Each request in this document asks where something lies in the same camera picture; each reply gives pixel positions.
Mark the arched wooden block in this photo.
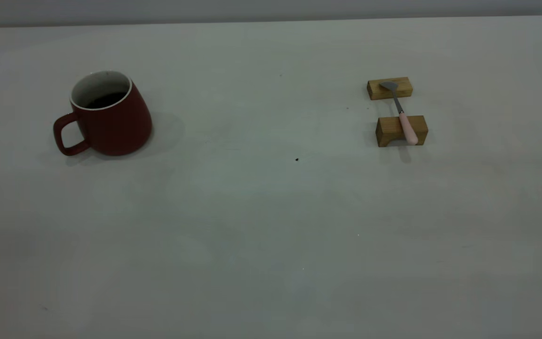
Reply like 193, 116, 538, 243
375, 115, 429, 147

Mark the red ceramic mug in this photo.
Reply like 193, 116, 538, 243
53, 70, 153, 157

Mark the flat wooden block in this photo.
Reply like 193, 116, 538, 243
367, 77, 414, 101

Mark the pink handled metal spoon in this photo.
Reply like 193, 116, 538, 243
379, 81, 419, 145

